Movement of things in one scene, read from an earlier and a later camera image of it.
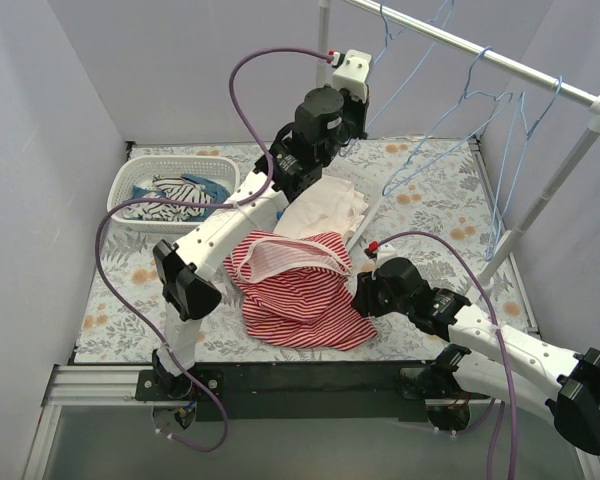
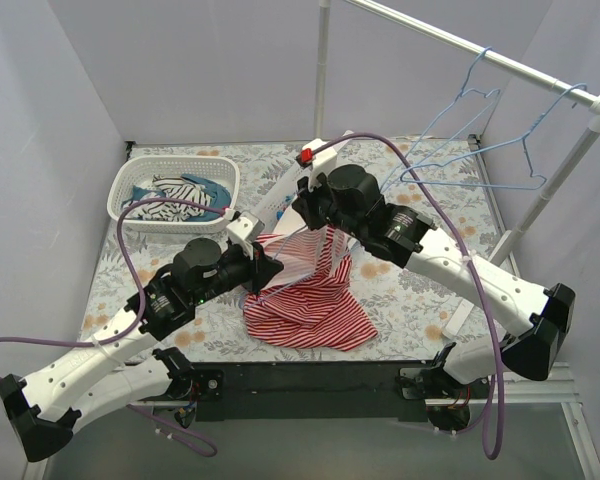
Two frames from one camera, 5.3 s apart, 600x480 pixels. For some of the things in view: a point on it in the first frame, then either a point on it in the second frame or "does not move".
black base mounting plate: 317,391 does not move
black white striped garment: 175,189 does not move
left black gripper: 356,116 → 256,270
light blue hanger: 436,22 → 298,278
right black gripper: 363,298 → 311,204
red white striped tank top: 296,291 does not move
